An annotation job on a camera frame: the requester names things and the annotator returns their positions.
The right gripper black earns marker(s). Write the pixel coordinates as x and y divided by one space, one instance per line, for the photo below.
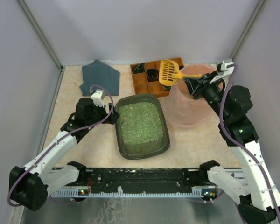
198 85

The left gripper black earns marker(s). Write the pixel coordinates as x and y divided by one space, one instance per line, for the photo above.
110 113

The yellow litter scoop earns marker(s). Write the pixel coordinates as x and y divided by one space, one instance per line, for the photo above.
169 73

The trash bin with pink bag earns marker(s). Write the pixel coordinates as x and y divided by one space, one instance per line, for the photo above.
181 110

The dark grey litter box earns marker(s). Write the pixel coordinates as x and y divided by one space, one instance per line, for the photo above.
146 150

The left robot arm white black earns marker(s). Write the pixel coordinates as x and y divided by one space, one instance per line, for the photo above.
32 184

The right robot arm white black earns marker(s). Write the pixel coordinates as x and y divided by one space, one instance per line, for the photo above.
259 201

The green litter pellets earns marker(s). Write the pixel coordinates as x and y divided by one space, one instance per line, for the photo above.
140 123

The rolled tie yellow floral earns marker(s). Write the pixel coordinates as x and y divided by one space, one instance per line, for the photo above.
166 88

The rolled tie orange pattern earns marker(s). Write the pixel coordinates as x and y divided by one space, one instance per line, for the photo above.
152 75

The folded grey-blue cloth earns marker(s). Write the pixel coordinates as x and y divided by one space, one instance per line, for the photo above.
99 73

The orange wooden compartment tray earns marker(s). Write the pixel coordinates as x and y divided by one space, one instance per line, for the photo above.
145 78

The rolled tie green pattern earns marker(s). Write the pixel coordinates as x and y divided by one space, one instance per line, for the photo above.
138 68

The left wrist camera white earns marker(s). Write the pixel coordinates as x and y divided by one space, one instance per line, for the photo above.
98 95

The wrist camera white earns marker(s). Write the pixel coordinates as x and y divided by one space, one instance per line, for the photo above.
224 69
98 95

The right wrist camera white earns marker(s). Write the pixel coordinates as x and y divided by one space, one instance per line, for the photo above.
224 69

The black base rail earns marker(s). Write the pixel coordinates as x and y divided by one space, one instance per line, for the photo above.
145 182

